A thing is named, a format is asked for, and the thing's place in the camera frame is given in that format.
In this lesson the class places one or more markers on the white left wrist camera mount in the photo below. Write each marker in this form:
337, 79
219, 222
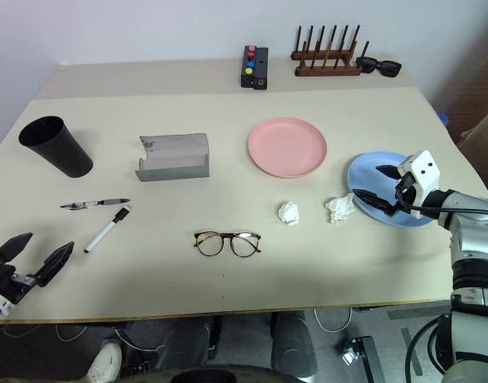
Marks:
1, 304

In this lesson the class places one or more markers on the small white tissue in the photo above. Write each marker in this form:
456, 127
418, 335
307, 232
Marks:
288, 212

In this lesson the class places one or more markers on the dark rounded shape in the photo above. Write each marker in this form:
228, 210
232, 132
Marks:
188, 343
293, 343

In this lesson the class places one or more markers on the black gel pen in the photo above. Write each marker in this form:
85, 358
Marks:
104, 202

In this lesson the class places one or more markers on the plain black box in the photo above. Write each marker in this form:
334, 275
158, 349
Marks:
261, 68

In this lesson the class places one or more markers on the white marker with black cap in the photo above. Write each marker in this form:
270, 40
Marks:
102, 233

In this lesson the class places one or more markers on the black plastic cup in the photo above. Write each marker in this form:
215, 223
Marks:
54, 149

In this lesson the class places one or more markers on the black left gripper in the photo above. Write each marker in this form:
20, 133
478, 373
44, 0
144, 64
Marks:
5, 281

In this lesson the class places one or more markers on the black metal bracket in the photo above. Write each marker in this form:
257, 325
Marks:
365, 357

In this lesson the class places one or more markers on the white shoe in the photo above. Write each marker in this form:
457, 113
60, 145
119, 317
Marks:
106, 361

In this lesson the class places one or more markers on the pink plate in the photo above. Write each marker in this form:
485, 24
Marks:
287, 147

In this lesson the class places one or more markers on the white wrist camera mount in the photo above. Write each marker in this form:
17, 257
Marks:
425, 175
1, 304

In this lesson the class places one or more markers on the blue plastic object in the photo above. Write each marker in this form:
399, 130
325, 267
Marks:
444, 118

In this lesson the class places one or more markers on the black box with coloured buttons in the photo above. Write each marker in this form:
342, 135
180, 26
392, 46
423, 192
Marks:
249, 76

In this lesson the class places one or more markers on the black sunglasses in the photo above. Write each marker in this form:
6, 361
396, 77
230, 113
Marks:
389, 68

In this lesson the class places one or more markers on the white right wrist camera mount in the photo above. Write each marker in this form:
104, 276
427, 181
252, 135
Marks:
425, 175

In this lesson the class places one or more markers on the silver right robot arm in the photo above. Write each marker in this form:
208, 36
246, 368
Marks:
471, 239

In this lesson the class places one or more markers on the wooden peg rack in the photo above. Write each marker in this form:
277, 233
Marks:
327, 69

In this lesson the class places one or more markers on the blue plate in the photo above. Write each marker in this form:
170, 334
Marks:
367, 179

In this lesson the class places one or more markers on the tortoiseshell round glasses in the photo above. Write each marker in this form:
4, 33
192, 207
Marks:
228, 236

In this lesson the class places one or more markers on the large white tissue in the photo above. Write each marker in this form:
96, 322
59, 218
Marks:
339, 208

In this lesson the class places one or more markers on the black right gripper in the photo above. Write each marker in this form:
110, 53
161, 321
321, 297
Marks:
405, 187

